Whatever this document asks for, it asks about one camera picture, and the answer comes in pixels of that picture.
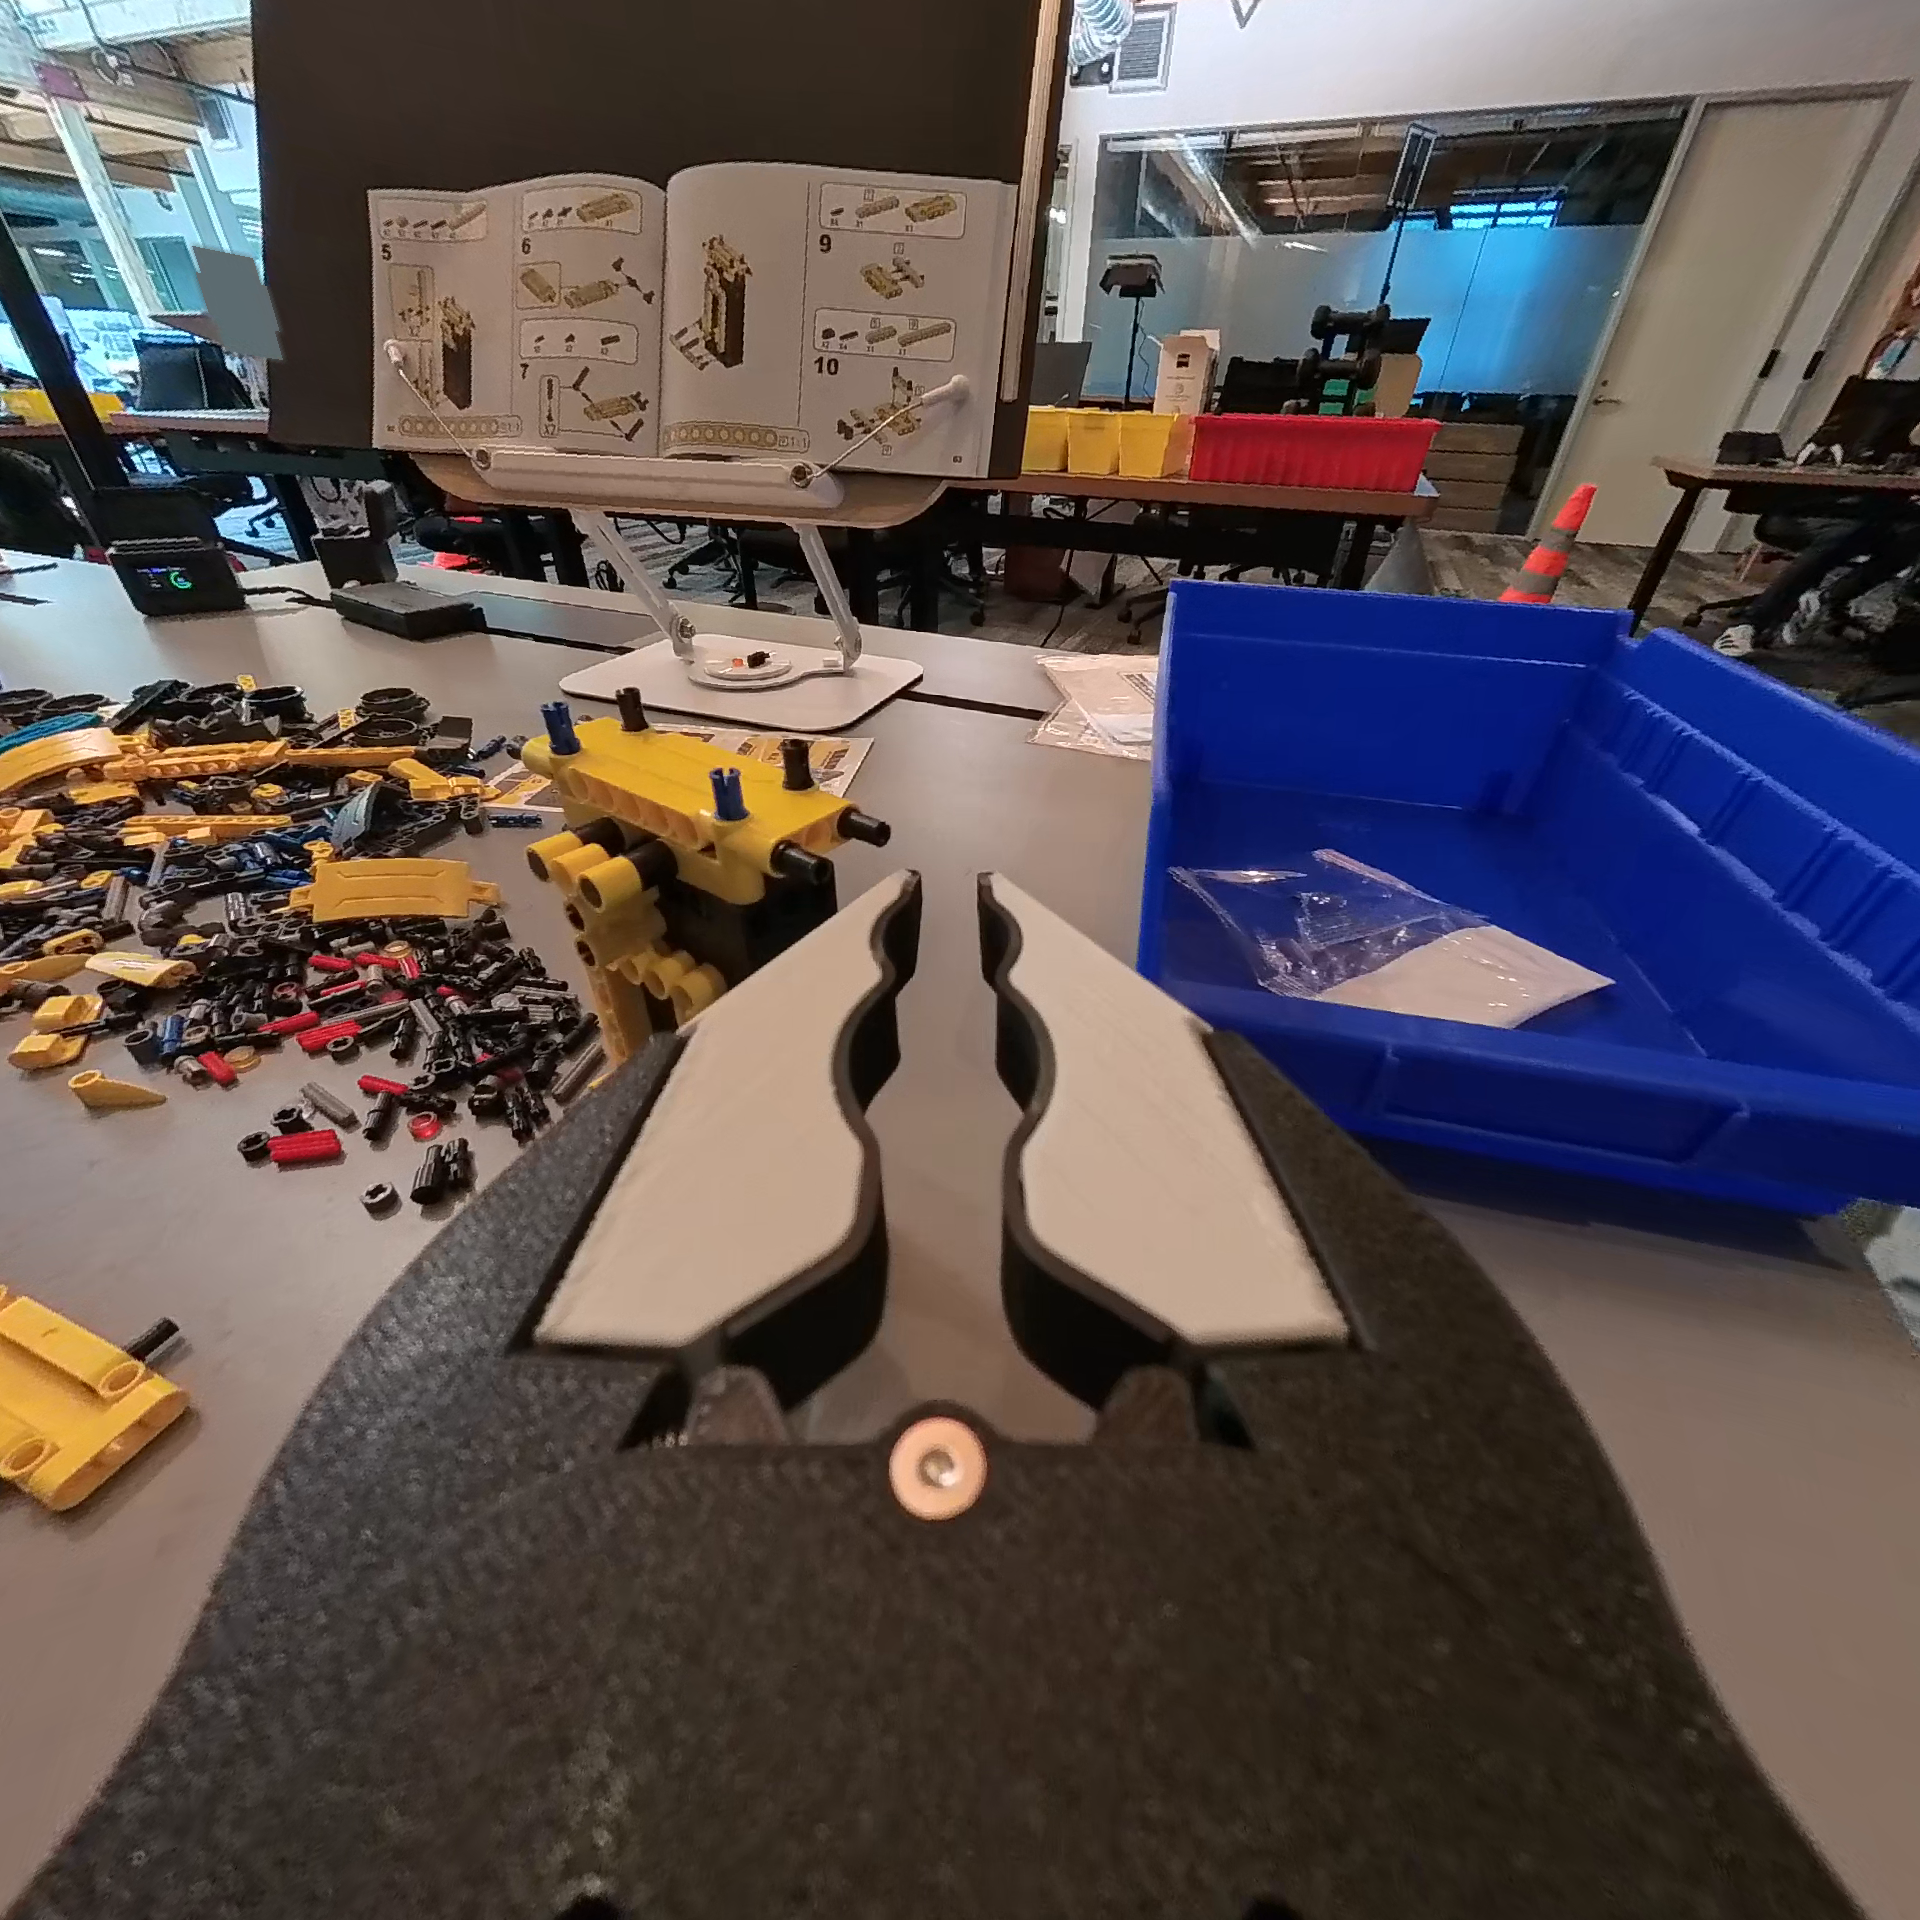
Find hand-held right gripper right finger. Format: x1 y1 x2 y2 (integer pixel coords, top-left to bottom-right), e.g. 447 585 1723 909
976 873 1354 1411

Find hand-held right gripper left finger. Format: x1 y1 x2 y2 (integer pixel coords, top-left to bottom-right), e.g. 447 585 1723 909
529 866 926 1411

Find yellow black block assembly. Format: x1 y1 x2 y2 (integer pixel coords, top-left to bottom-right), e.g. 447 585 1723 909
522 688 889 1074

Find pile of mixed building pieces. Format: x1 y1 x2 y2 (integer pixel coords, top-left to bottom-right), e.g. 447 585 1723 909
0 674 505 1113

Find clear plastic bag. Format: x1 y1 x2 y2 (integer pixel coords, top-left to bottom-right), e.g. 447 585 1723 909
1170 850 1489 994

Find heap of black red pins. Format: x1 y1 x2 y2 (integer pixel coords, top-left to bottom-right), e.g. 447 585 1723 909
151 899 609 1209

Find yellow ribbed curved panel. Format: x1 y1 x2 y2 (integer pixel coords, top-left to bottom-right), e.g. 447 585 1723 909
293 855 502 923

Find clear bags with paper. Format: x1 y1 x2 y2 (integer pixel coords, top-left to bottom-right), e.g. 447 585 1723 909
1027 651 1162 751

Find blue plastic bin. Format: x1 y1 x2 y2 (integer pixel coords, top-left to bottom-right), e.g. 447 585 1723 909
1137 575 1920 1216

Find white book stand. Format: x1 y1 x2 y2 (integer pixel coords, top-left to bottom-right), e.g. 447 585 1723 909
393 336 976 731

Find yellow plate with black pin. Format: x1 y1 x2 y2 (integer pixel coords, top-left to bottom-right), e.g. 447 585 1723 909
0 1285 193 1509

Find black power adapter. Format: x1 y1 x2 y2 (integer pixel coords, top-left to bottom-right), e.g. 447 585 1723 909
330 582 489 633

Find wooden work table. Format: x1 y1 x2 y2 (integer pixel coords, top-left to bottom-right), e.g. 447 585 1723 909
960 471 1443 593

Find orange traffic cone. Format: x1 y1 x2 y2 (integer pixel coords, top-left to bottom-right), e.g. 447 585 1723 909
1501 481 1600 605

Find black desk dock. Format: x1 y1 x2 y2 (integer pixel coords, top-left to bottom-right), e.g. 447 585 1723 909
311 479 400 590

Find red storage bin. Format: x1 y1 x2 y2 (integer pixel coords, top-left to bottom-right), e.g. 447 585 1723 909
1189 415 1443 491

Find black device with green display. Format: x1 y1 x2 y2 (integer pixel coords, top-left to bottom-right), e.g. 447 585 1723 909
109 531 249 617

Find black studio light stand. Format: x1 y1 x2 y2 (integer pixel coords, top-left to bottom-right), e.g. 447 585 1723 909
1099 256 1174 409

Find open instruction booklet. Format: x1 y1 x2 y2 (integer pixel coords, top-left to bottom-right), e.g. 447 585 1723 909
369 162 1019 473

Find dark side desk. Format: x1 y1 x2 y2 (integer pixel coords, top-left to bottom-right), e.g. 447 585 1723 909
1627 454 1920 633

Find white door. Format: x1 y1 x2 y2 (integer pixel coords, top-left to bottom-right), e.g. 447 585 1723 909
1559 96 1904 590

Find black monitor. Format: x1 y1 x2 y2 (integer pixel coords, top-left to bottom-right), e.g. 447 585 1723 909
253 0 1075 453

